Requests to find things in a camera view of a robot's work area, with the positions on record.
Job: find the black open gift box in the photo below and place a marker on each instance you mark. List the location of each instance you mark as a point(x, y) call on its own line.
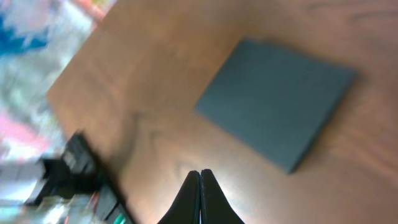
point(274, 99)

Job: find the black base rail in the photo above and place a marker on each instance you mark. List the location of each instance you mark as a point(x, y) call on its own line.
point(80, 172)

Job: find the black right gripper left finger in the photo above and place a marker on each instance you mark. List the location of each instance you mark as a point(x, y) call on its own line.
point(185, 208)

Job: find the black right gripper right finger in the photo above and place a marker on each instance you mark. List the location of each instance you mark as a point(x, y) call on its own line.
point(215, 207)

